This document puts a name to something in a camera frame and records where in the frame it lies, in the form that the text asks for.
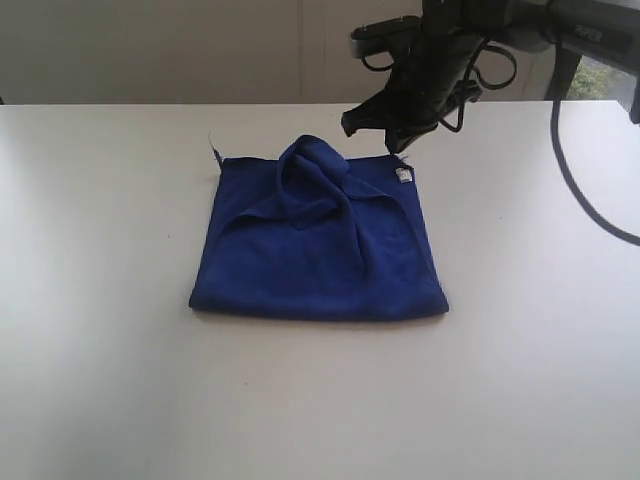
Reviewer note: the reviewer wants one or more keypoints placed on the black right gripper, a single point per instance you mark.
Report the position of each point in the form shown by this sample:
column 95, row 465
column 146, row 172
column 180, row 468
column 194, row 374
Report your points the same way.
column 429, row 86

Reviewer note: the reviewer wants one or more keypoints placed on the blue microfiber cloth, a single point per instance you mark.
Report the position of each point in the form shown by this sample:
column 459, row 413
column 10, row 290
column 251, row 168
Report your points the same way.
column 313, row 235

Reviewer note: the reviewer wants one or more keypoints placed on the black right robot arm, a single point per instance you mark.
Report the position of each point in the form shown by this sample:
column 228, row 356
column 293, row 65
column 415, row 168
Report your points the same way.
column 607, row 31

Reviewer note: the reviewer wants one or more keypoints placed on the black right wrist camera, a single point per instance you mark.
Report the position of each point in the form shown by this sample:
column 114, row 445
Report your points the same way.
column 386, row 36

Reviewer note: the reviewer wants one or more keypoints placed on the dark window frame post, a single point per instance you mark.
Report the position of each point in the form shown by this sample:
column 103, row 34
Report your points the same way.
column 563, row 73

